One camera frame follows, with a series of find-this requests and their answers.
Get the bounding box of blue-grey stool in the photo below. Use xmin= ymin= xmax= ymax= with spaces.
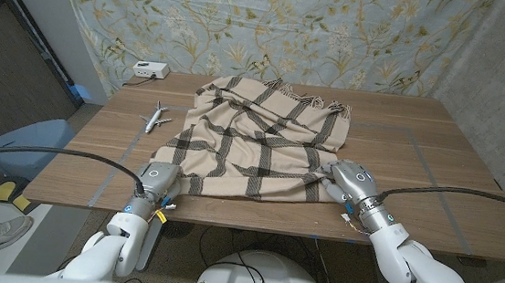
xmin=0 ymin=113 xmax=78 ymax=186

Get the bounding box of black round fan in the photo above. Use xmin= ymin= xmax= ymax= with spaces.
xmin=160 ymin=219 xmax=196 ymax=242

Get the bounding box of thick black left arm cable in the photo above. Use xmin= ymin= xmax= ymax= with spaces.
xmin=0 ymin=142 xmax=150 ymax=196

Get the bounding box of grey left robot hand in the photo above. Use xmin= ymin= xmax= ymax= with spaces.
xmin=121 ymin=158 xmax=184 ymax=222

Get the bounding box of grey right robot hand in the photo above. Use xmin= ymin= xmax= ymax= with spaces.
xmin=316 ymin=156 xmax=401 ymax=236

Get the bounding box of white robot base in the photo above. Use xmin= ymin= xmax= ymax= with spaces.
xmin=194 ymin=244 xmax=330 ymax=283

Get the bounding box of black floor cable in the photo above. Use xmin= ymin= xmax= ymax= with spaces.
xmin=310 ymin=236 xmax=354 ymax=283

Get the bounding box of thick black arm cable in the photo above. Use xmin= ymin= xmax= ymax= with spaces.
xmin=0 ymin=142 xmax=150 ymax=196
xmin=374 ymin=180 xmax=505 ymax=214

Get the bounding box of beige plaid scarf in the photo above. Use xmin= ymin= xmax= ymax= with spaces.
xmin=146 ymin=68 xmax=355 ymax=210

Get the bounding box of white table leg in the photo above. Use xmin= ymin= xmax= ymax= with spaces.
xmin=134 ymin=216 xmax=166 ymax=274

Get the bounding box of floral printed backdrop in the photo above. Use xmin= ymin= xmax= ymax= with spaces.
xmin=40 ymin=0 xmax=498 ymax=131

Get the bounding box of white toy plane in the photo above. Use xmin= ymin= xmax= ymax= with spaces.
xmin=137 ymin=99 xmax=174 ymax=136

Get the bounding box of yellow black pad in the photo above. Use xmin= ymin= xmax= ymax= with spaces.
xmin=0 ymin=178 xmax=34 ymax=214

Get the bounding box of black power strip cable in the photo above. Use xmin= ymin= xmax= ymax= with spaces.
xmin=121 ymin=72 xmax=156 ymax=89

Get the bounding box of white power strip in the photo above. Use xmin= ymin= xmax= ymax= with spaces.
xmin=131 ymin=59 xmax=172 ymax=81

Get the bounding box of small blue object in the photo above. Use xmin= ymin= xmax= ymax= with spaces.
xmin=71 ymin=83 xmax=93 ymax=100

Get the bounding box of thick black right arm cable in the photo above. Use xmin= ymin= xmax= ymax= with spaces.
xmin=374 ymin=180 xmax=505 ymax=214

